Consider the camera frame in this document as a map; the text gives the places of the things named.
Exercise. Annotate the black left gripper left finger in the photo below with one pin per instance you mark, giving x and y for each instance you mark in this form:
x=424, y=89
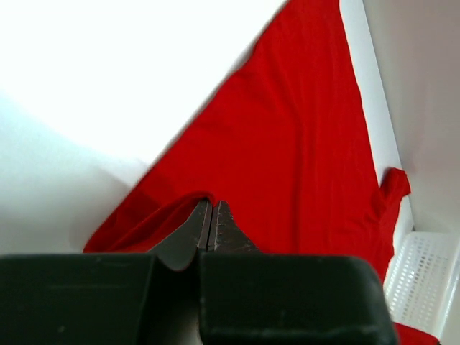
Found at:
x=178, y=250

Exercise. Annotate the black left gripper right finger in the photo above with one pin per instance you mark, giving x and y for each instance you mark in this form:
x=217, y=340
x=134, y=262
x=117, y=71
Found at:
x=224, y=235

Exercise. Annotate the red t shirt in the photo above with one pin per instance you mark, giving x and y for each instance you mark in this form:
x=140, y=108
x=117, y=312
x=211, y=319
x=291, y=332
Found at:
x=285, y=143

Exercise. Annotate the white plastic mesh basket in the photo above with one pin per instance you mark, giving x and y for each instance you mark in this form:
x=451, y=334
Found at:
x=421, y=281

